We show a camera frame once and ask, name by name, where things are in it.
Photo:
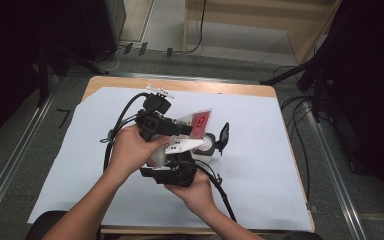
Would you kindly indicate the white table sheet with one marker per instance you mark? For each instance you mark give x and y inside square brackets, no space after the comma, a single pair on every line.
[263,150]

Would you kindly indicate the person's right hand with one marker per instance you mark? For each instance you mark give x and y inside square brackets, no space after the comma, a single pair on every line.
[196,196]

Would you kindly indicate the light wooden shelf frame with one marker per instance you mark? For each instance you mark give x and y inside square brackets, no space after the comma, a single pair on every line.
[300,36]

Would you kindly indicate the dark rounded object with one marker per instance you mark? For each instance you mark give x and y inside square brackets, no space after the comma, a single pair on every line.
[303,236]
[45,226]

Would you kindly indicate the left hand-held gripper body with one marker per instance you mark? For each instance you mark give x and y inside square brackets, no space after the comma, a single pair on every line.
[151,123]

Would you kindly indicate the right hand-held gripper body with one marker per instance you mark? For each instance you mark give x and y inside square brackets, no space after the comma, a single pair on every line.
[180,171]

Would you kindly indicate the black stand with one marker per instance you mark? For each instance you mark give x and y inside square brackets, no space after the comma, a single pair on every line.
[286,75]

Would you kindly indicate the clear spray bottle black trigger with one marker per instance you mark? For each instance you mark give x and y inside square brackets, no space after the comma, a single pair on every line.
[208,142]

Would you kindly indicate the person's left hand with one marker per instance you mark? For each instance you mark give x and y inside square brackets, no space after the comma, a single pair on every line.
[130,153]

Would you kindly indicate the white red refill pouch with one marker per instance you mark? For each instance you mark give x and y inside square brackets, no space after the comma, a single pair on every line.
[200,121]

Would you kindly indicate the black curtain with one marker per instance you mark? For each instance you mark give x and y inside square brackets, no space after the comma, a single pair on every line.
[370,83]

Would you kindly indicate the metal floor rail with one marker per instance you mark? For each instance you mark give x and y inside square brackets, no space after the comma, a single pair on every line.
[16,156]
[338,180]

